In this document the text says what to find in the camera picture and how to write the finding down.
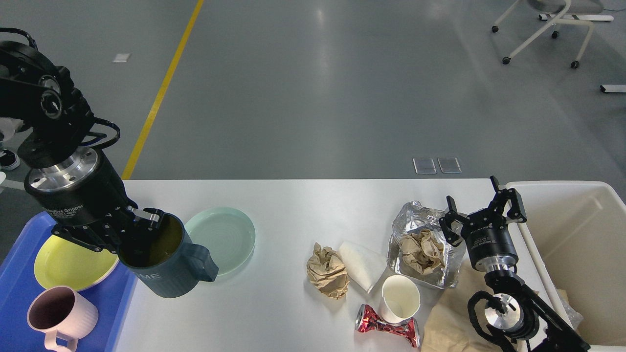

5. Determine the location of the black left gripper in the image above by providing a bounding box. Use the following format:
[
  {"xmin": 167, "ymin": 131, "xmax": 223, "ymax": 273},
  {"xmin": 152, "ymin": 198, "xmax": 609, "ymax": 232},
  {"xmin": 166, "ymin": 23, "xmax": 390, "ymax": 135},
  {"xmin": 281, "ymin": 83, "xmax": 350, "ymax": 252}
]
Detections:
[{"xmin": 24, "ymin": 147, "xmax": 165, "ymax": 254}]

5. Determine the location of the beige plastic bin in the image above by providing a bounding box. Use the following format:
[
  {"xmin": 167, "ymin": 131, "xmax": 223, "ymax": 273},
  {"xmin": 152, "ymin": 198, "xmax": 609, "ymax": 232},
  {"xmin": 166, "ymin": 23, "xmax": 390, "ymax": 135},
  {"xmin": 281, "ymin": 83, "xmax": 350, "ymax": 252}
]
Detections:
[{"xmin": 507, "ymin": 181, "xmax": 626, "ymax": 352}]

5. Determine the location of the white crushed paper cup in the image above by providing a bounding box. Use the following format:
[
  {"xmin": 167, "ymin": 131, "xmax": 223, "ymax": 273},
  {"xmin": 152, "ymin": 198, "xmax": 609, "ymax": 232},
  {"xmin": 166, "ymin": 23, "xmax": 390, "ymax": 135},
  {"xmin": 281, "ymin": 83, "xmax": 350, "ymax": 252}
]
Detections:
[{"xmin": 338, "ymin": 241, "xmax": 387, "ymax": 293}]

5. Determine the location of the white chair base leg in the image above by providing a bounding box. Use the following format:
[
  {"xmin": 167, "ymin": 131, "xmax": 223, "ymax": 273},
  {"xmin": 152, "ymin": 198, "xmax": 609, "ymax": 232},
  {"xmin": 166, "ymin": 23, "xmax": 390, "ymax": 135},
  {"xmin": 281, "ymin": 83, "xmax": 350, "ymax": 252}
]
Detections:
[{"xmin": 0, "ymin": 171, "xmax": 24, "ymax": 193}]

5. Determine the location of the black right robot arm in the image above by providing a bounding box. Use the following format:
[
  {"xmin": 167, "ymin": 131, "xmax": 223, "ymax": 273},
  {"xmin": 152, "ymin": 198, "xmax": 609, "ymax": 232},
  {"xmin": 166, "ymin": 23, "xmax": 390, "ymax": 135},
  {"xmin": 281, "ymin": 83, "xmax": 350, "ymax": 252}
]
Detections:
[{"xmin": 439, "ymin": 176, "xmax": 590, "ymax": 352}]

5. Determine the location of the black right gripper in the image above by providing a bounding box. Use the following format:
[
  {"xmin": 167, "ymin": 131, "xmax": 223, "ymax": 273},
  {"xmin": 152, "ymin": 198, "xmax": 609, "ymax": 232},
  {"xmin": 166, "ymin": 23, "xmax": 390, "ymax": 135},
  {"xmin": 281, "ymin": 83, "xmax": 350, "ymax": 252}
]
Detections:
[{"xmin": 439, "ymin": 176, "xmax": 527, "ymax": 272}]

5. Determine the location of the brown paper in foil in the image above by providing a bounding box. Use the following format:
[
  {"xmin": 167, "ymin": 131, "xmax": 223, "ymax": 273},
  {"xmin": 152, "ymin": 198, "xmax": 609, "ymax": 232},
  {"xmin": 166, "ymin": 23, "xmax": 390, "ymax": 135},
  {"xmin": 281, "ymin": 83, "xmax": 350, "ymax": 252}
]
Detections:
[{"xmin": 400, "ymin": 229, "xmax": 445, "ymax": 275}]

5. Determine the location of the yellow plate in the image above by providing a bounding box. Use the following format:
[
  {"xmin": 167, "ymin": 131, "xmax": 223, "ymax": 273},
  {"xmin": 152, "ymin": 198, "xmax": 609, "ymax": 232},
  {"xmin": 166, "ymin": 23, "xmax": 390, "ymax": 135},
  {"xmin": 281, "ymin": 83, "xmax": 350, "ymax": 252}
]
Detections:
[{"xmin": 34, "ymin": 235, "xmax": 119, "ymax": 291}]

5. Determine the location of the mint green plate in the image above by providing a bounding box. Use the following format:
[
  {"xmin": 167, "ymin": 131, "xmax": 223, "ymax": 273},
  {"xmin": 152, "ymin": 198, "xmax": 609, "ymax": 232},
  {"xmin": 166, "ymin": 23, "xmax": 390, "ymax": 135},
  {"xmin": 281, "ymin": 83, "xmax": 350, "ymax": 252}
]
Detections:
[{"xmin": 185, "ymin": 207, "xmax": 256, "ymax": 276}]

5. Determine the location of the brown paper bag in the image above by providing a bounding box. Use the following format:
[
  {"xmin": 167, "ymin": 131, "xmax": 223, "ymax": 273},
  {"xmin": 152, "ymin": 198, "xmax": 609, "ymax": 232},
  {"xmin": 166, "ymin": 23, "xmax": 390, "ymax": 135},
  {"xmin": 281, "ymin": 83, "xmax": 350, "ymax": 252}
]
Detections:
[{"xmin": 421, "ymin": 259, "xmax": 502, "ymax": 352}]

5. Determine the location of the white table leg bar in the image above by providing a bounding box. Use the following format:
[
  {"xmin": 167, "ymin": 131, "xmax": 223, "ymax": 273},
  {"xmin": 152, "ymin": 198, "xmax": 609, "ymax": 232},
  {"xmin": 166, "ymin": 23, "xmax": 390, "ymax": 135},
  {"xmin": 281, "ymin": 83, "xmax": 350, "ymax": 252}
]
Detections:
[{"xmin": 600, "ymin": 84, "xmax": 626, "ymax": 93}]

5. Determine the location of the pink ribbed mug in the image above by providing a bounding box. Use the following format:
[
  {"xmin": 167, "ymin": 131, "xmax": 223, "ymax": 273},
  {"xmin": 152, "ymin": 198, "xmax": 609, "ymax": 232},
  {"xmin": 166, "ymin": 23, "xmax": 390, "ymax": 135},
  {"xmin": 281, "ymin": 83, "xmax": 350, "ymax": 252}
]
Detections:
[{"xmin": 26, "ymin": 286, "xmax": 99, "ymax": 352}]

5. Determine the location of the crumpled brown paper ball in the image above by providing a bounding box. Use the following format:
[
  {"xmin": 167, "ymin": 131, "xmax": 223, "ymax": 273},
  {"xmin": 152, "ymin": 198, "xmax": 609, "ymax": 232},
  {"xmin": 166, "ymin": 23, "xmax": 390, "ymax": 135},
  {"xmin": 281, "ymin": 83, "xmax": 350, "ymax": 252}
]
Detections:
[{"xmin": 306, "ymin": 242, "xmax": 350, "ymax": 299}]

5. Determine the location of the person leg with sneaker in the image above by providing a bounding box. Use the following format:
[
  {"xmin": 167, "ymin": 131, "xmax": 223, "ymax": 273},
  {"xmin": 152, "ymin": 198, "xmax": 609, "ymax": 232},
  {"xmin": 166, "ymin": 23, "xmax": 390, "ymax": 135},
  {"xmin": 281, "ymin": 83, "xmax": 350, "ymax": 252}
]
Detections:
[{"xmin": 0, "ymin": 142, "xmax": 22, "ymax": 171}]

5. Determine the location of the blue plastic tray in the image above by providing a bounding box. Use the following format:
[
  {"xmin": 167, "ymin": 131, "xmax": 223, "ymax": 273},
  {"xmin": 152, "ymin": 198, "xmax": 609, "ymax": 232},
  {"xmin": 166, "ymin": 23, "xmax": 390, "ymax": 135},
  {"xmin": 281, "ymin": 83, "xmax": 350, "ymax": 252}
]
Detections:
[{"xmin": 0, "ymin": 212, "xmax": 137, "ymax": 352}]

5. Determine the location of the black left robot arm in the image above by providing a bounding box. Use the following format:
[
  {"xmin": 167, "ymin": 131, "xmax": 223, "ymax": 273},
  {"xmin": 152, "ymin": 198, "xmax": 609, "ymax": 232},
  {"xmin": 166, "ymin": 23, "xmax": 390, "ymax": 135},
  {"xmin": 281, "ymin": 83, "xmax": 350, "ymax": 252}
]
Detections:
[{"xmin": 0, "ymin": 27, "xmax": 164, "ymax": 254}]

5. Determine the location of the white rolling chair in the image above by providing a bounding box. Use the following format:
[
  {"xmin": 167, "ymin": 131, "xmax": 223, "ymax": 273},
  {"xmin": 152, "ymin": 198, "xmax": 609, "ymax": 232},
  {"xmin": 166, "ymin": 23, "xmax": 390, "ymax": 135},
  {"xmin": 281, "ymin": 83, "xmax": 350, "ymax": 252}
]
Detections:
[{"xmin": 502, "ymin": 0, "xmax": 604, "ymax": 69}]

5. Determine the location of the clear plastic wrap in bin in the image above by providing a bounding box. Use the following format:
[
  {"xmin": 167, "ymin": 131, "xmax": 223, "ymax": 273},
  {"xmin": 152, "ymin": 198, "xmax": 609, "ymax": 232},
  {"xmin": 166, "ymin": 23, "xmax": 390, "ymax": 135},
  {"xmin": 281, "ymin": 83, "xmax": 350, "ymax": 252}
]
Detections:
[{"xmin": 557, "ymin": 289, "xmax": 584, "ymax": 330}]

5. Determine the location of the silver foil container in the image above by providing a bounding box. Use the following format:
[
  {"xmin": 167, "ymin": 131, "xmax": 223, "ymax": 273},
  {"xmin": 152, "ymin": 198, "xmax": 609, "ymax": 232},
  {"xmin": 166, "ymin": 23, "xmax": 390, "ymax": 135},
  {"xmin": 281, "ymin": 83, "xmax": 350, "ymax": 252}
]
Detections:
[{"xmin": 387, "ymin": 201, "xmax": 467, "ymax": 289}]

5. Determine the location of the dark teal mug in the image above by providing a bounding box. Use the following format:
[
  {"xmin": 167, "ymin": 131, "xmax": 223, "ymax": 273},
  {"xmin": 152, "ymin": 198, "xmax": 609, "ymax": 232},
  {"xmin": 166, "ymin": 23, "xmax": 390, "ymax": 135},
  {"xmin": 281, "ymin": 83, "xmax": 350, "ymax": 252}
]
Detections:
[{"xmin": 118, "ymin": 213, "xmax": 219, "ymax": 298}]

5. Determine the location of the crushed red can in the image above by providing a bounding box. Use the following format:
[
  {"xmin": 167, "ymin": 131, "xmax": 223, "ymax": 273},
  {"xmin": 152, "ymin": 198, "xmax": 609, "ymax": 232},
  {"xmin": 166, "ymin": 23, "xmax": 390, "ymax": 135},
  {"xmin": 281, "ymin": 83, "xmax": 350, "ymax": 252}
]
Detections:
[{"xmin": 354, "ymin": 304, "xmax": 420, "ymax": 349}]

